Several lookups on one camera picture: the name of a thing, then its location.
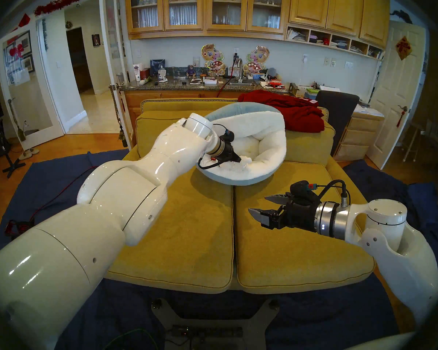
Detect red diamond door ornament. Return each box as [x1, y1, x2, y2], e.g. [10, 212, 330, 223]
[395, 36, 413, 61]

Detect white panel door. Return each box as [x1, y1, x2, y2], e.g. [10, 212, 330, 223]
[367, 20, 426, 170]

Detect red blanket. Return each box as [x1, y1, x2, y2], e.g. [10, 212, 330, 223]
[238, 90, 325, 133]

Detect blue white plush dog bed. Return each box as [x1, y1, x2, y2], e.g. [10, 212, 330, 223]
[195, 102, 287, 186]

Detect crumpled blue cloth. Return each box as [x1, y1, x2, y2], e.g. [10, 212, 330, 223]
[343, 160, 438, 269]

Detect red tinsel garland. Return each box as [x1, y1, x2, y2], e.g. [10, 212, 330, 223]
[34, 0, 98, 17]

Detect wooden drawer cabinet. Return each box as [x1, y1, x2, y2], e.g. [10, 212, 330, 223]
[334, 110, 385, 162]

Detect yellow fabric sofa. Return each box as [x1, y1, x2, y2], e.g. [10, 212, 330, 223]
[104, 98, 376, 294]

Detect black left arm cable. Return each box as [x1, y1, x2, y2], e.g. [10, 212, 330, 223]
[198, 123, 230, 170]

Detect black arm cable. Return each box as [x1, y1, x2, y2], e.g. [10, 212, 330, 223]
[316, 179, 352, 209]
[198, 123, 230, 170]

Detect navy blue floor blanket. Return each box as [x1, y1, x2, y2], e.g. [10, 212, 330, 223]
[0, 149, 400, 350]

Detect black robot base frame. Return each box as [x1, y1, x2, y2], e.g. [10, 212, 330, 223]
[151, 298, 280, 350]

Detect wooden wall cabinets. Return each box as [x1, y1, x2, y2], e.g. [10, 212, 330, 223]
[125, 0, 390, 60]

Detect granite kitchen counter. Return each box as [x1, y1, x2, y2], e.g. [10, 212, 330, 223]
[121, 76, 296, 135]

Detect white framed glass door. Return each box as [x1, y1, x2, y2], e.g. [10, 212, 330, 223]
[0, 19, 64, 151]
[99, 0, 134, 149]

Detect white plush dog red hat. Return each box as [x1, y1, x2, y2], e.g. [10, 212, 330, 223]
[224, 155, 256, 172]

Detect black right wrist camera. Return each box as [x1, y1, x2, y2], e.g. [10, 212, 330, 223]
[290, 180, 319, 204]

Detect dark office chair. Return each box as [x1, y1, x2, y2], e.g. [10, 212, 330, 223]
[316, 90, 360, 156]

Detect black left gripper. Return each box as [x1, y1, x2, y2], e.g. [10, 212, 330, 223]
[217, 143, 242, 164]

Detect brown rope tassel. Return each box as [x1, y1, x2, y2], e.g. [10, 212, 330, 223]
[109, 84, 128, 147]

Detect black tripod stand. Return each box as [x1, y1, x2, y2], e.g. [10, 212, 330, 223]
[0, 120, 26, 178]

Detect cartoon child paper decoration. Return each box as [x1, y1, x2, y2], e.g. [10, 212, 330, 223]
[243, 46, 270, 76]
[201, 44, 227, 77]

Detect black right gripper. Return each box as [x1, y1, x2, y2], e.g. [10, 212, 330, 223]
[249, 194, 320, 231]

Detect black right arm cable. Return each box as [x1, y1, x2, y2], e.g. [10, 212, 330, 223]
[316, 179, 352, 209]

